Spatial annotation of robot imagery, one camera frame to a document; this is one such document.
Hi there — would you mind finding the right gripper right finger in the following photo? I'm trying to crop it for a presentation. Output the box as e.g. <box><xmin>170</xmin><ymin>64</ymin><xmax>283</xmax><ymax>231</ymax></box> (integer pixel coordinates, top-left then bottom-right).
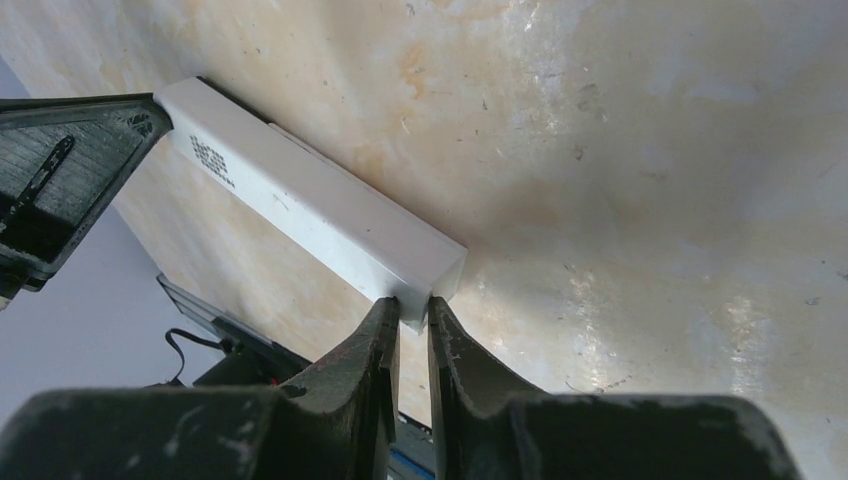
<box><xmin>428</xmin><ymin>297</ymin><xmax>801</xmax><ymax>479</ymax></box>

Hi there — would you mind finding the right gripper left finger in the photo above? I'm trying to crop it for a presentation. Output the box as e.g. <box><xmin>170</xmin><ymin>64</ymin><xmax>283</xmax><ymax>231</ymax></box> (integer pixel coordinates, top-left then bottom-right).
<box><xmin>1</xmin><ymin>298</ymin><xmax>399</xmax><ymax>479</ymax></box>

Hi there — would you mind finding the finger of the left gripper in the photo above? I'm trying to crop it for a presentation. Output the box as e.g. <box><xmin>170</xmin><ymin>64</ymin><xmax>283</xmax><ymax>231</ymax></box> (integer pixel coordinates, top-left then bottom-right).
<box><xmin>1</xmin><ymin>93</ymin><xmax>173</xmax><ymax>299</ymax></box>

